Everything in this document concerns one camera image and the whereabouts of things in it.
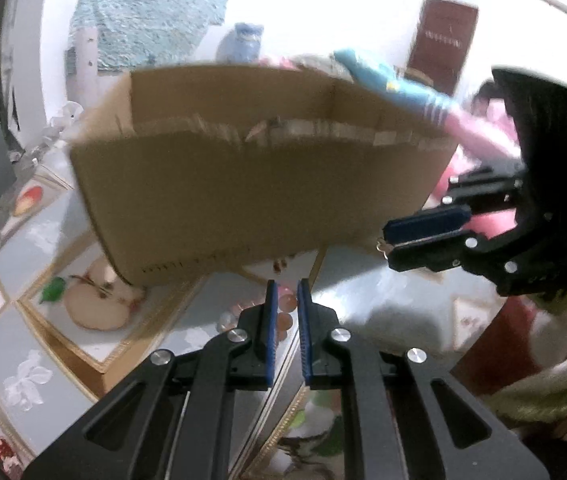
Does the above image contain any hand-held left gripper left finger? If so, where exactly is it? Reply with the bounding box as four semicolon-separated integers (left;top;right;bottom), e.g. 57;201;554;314
22;279;280;480

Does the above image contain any white plastic bag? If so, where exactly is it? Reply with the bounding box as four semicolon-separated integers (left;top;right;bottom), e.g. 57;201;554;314
50;100;84;136

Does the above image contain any torn cardboard box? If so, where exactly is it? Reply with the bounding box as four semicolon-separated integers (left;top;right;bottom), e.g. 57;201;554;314
68;62;459;286

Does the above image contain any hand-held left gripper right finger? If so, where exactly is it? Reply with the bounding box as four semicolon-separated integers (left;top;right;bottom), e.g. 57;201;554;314
297;278;550;480

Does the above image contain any teal patterned pillow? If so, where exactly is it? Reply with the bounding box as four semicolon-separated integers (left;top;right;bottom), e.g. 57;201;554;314
333;49;459;123

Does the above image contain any pink bead bracelet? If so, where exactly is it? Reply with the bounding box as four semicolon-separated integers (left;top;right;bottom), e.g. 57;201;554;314
216;292;299;341

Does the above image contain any brown wooden door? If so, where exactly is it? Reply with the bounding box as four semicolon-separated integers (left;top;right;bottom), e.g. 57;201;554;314
406;0;479;93

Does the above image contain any blue water bottle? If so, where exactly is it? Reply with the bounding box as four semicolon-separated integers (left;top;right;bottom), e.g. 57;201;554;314
216;22;264;63

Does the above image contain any teal patterned cloth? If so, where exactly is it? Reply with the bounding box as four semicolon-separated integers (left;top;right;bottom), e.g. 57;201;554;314
70;0;231;73

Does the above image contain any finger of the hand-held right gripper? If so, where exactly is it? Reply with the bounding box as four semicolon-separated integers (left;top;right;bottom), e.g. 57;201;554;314
387;231;520;283
382;164;525;248

